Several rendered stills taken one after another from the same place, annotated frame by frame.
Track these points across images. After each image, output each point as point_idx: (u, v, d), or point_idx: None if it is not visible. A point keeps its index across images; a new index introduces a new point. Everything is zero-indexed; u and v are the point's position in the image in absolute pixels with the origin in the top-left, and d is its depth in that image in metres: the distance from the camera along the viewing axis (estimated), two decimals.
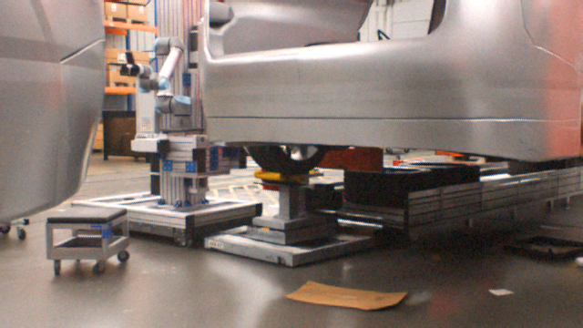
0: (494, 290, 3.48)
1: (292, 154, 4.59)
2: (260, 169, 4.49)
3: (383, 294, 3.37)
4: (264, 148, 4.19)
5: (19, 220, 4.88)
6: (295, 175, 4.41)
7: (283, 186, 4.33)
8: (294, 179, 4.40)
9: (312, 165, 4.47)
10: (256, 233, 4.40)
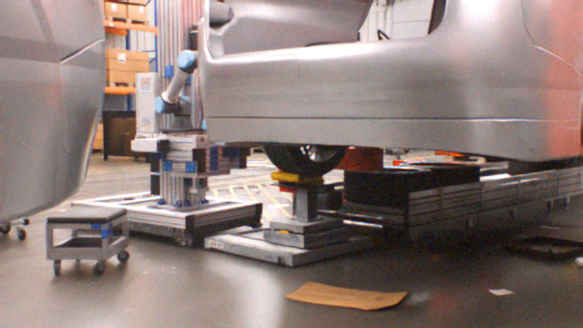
0: (494, 290, 3.48)
1: (311, 155, 4.48)
2: (277, 171, 4.38)
3: (383, 294, 3.37)
4: (283, 148, 4.08)
5: (19, 220, 4.88)
6: (314, 177, 4.29)
7: (301, 188, 4.21)
8: (312, 181, 4.29)
9: (331, 167, 4.35)
10: (273, 236, 4.28)
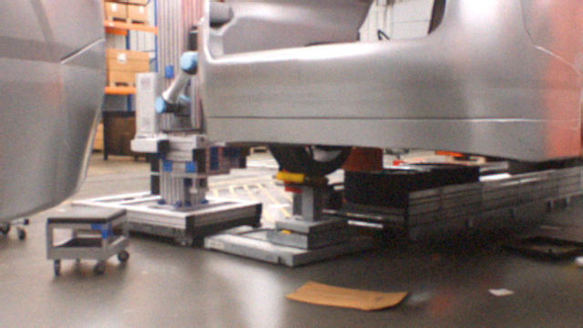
0: (494, 290, 3.48)
1: (315, 155, 4.48)
2: (281, 171, 4.38)
3: (383, 294, 3.37)
4: (289, 148, 4.08)
5: (19, 220, 4.88)
6: (320, 177, 4.29)
7: (307, 188, 4.21)
8: (318, 181, 4.29)
9: (336, 167, 4.35)
10: (276, 237, 4.27)
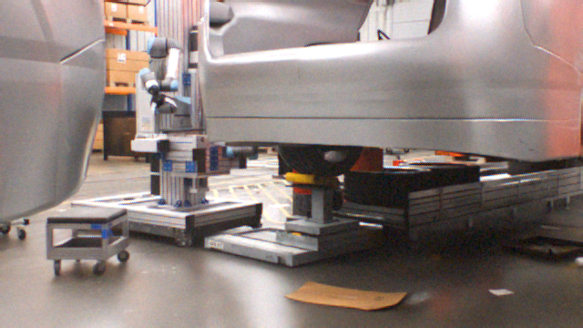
0: (494, 290, 3.48)
1: (326, 155, 4.42)
2: (291, 172, 4.32)
3: (383, 294, 3.37)
4: (300, 150, 4.02)
5: (19, 220, 4.88)
6: (330, 178, 4.23)
7: (317, 189, 4.15)
8: (329, 182, 4.23)
9: (347, 167, 4.30)
10: (286, 239, 4.21)
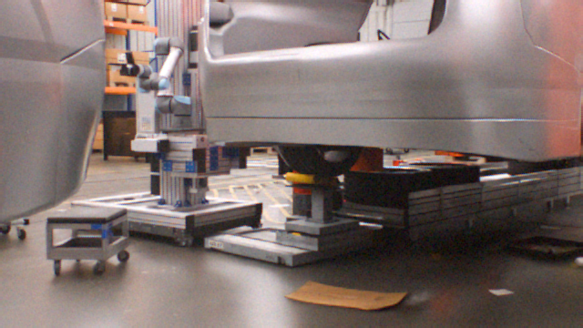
0: (494, 290, 3.48)
1: (326, 155, 4.42)
2: (291, 172, 4.32)
3: (383, 294, 3.37)
4: (300, 150, 4.02)
5: (19, 220, 4.88)
6: (330, 178, 4.23)
7: (317, 189, 4.15)
8: (329, 182, 4.23)
9: (347, 167, 4.30)
10: (286, 239, 4.21)
